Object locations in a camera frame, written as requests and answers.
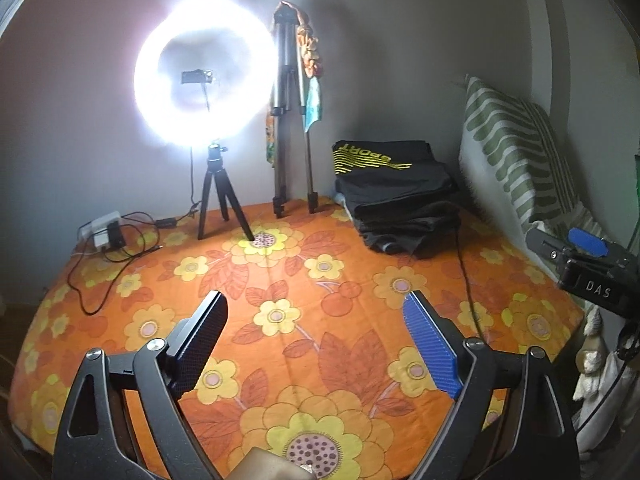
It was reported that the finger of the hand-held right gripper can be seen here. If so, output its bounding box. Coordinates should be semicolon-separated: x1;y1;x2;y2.
569;227;610;257
525;227;568;266

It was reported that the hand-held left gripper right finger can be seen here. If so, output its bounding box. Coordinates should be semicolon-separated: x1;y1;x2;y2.
402;290;583;480

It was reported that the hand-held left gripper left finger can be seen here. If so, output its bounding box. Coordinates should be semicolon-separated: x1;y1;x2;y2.
50;290;230;480

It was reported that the black shirt with yellow stripes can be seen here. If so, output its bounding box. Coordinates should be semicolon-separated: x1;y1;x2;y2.
331;139;453;201

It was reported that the cream figurine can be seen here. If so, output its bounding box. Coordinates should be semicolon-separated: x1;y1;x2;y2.
572;305;626;461

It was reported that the green striped pillow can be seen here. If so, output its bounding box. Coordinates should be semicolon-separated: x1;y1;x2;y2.
457;75;608;261

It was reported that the orange floral blanket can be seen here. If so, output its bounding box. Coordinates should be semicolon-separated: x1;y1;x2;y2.
10;195;586;480

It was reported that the stack of folded dark clothes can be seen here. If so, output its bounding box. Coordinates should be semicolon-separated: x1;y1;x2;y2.
334;180;463;260

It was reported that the beige rounded object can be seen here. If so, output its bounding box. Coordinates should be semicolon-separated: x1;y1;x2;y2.
227;447;318;480

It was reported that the white power strip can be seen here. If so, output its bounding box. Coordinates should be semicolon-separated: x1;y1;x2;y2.
77;211;123;248

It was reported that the black phone holder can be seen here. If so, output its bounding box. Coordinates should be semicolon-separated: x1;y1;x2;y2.
181;69;215;111

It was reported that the light blue hanging cloth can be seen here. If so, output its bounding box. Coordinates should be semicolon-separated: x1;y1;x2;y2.
304;77;326;133

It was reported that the silver folded tripod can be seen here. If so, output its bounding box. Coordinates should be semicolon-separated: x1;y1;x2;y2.
269;2;321;218

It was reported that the orange floral hanging cloth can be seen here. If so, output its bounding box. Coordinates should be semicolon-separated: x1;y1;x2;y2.
264;7;326;166

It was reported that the black hanging cable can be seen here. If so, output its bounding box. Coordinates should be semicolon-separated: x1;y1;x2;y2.
575;320;638;433

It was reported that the thin black cable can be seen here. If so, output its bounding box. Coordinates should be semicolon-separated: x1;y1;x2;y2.
454;227;488;343

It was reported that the black looped cable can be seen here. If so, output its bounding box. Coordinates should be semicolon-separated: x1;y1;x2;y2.
102;212;163;263

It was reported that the long black cable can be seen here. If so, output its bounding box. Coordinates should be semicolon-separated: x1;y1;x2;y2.
67;249;110;316

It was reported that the black ring light cable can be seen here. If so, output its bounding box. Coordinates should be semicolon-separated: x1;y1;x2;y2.
175;147;201;223

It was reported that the white ring light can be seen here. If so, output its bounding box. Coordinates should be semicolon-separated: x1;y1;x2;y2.
132;0;278;148

